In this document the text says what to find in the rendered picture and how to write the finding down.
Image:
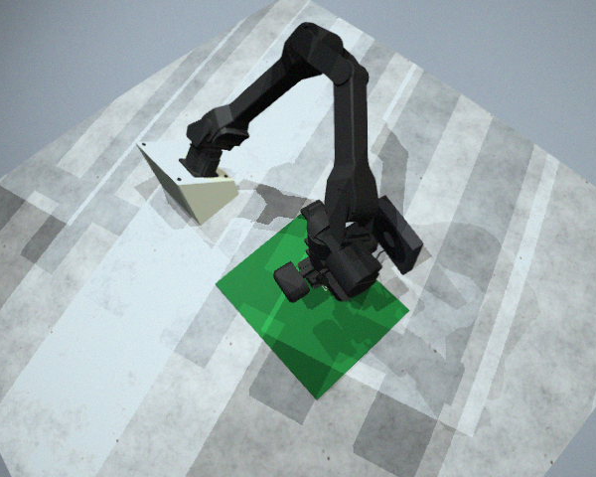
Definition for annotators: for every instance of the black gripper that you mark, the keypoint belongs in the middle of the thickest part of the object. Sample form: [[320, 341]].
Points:
[[291, 281]]

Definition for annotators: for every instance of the green circuit board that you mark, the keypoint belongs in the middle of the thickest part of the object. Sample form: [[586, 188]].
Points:
[[318, 338]]

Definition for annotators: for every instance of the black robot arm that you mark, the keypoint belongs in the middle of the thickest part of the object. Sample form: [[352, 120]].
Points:
[[351, 194]]

